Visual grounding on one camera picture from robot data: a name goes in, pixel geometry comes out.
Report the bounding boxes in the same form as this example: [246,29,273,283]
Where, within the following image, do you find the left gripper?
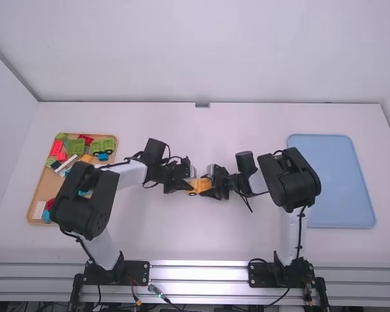
[162,157,196,196]

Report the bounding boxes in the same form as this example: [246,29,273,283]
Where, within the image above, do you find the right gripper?
[201,164,240,201]

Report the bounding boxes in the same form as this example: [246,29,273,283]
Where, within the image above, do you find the yellow toy car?
[185,177,215,197]

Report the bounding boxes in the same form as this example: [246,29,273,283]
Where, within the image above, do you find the green toy car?
[90,138,116,155]

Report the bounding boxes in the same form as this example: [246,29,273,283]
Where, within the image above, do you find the silver rails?
[0,259,390,306]

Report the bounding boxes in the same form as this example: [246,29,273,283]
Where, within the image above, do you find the green tub toy brick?
[66,138,87,156]

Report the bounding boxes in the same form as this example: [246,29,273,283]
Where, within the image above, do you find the white toy brick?
[55,155,81,178]

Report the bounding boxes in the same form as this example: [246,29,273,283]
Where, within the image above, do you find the blue mat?
[285,133,377,229]

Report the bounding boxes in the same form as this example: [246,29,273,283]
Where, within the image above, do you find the tan tray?
[25,131,120,226]

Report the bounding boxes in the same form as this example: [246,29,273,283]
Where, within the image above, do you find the black cable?
[263,285,292,308]
[234,190,254,214]

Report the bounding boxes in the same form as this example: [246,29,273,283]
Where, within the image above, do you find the red and black wire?
[129,276,142,307]

